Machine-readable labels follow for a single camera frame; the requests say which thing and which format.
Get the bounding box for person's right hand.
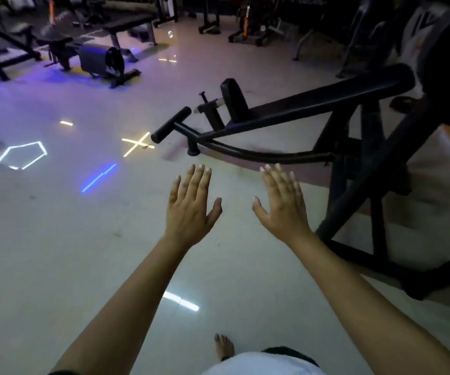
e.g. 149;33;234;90
252;163;314;246

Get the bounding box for person's left hand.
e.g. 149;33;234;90
164;164;223;250

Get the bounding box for person's right forearm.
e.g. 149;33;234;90
291;230;450;375

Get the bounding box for person's left forearm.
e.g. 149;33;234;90
49;235;194;375

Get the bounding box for black gym lever machine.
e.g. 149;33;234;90
151;63;450;301

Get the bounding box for person's bare foot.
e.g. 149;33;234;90
214;334;236;362

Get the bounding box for person's dark trousers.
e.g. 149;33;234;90
262;346;320;367

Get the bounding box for black padded gym machine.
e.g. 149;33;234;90
37;29;142;89

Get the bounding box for person's white shirt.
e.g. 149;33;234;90
201;351;327;375

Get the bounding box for black orange gym machine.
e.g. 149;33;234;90
228;0;284;47

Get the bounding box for black flat weight bench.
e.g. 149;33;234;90
102;12;159;64

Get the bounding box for black gym bench frame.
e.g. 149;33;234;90
0;0;42;82

